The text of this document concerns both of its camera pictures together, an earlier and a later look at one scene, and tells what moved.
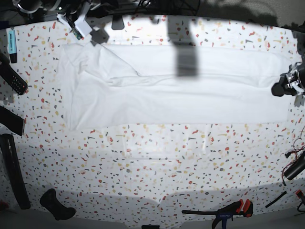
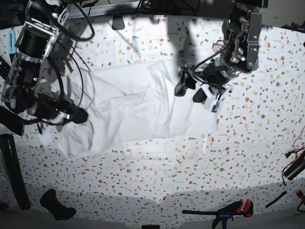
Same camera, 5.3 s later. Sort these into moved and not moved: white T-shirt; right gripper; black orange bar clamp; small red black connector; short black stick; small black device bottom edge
Moved: white T-shirt; right gripper
Not moved: short black stick; small red black connector; small black device bottom edge; black orange bar clamp
